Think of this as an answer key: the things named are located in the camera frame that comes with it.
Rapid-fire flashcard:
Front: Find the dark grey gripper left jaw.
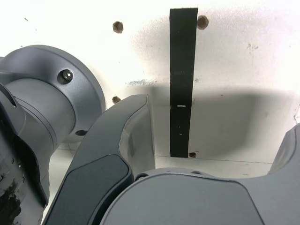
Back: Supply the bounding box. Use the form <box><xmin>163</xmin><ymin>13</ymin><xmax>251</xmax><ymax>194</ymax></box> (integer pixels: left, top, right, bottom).
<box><xmin>43</xmin><ymin>94</ymin><xmax>156</xmax><ymax>225</ymax></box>

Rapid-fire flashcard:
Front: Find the black tape strip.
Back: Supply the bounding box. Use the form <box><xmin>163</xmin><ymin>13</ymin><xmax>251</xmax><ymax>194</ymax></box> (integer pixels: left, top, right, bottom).
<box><xmin>169</xmin><ymin>8</ymin><xmax>199</xmax><ymax>158</ymax></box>

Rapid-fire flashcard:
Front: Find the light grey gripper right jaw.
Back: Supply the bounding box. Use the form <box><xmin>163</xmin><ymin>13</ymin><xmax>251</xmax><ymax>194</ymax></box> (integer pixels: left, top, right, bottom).
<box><xmin>99</xmin><ymin>123</ymin><xmax>300</xmax><ymax>225</ymax></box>

